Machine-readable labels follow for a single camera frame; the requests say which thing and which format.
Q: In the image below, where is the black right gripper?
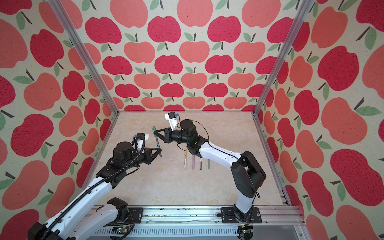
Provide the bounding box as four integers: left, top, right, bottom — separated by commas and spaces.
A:
151, 126, 189, 147

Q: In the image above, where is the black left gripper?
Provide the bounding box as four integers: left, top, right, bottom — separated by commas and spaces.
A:
123, 146, 162, 170

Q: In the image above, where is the dark green pen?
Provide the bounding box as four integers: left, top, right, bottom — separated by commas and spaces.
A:
155, 136, 162, 157

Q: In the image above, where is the white pen yellow end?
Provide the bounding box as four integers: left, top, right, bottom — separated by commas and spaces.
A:
184, 149, 188, 171

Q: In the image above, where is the pink pen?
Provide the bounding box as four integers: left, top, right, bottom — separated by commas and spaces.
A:
192, 156, 196, 171

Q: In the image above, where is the dark green pen cap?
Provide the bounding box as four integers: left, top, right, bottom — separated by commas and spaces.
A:
152, 126, 158, 140

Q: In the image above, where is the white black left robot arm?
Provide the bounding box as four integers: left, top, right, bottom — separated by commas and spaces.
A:
27, 139, 162, 240

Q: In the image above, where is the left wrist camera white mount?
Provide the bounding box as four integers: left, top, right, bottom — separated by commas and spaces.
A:
133, 133, 149, 153

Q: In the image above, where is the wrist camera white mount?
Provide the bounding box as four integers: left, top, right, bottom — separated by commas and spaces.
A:
165, 112, 179, 131
133, 133, 149, 153

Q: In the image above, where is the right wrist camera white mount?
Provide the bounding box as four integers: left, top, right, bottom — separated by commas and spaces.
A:
165, 112, 179, 131

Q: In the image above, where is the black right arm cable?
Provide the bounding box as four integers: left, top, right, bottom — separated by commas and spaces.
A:
176, 119, 262, 199

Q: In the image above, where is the aluminium left rear corner post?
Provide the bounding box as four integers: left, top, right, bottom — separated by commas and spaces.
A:
47, 0, 120, 116

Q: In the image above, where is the aluminium corner post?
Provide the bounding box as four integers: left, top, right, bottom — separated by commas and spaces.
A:
252, 0, 314, 116
47, 0, 120, 116

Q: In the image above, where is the aluminium front rail base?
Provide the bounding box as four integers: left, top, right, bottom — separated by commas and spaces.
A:
52, 205, 311, 240

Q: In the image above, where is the aluminium right rear corner post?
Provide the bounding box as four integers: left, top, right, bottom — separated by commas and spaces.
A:
252, 0, 314, 116

